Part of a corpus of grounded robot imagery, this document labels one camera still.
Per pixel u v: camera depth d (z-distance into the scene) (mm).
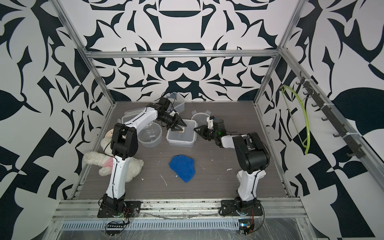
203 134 865
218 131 795
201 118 1128
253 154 522
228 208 738
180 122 910
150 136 1012
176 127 919
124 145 596
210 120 930
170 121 870
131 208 746
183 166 836
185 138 928
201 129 909
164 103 847
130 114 1115
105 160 813
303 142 700
